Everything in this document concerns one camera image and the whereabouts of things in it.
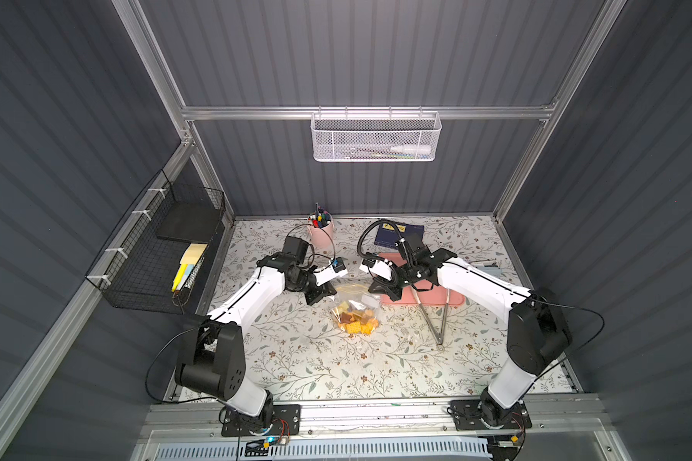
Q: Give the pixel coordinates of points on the dark blue notebook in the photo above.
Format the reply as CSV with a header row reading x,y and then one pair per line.
x,y
387,237

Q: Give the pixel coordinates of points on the clear resealable bag yellow print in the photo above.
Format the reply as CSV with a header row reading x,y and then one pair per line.
x,y
356,310

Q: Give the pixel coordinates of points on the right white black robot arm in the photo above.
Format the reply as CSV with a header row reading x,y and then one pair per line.
x,y
537,332

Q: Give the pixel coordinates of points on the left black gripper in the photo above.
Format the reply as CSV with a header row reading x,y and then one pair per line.
x,y
317,291

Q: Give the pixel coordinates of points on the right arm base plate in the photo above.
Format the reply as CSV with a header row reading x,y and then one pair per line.
x,y
476,414

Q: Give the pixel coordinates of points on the pink plastic tray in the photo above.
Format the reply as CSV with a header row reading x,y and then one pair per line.
x,y
428,294

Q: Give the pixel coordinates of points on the pink pen cup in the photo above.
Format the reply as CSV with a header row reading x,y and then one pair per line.
x,y
320,228

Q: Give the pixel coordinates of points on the metal tongs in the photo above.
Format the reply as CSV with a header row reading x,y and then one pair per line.
x,y
434,317

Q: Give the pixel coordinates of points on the small teal eraser box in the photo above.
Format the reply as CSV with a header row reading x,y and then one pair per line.
x,y
492,268

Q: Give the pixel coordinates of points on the white marker in basket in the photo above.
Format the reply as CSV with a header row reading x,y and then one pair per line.
x,y
412,150

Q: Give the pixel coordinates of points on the black tray in basket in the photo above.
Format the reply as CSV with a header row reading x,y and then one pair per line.
x,y
192,223

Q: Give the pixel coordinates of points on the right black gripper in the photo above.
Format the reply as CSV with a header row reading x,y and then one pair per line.
x,y
392,287

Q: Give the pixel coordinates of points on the black wire wall basket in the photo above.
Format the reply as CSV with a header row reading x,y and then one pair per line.
x,y
136,269

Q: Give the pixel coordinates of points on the white wire mesh basket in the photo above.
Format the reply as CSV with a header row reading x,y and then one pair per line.
x,y
366,136

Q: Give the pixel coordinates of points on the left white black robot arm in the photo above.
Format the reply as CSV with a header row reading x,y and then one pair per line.
x,y
211,358

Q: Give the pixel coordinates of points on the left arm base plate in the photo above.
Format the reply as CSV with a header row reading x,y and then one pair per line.
x,y
276,420

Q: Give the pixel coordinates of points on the yellow sticky notes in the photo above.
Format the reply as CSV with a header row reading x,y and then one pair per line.
x,y
194,252

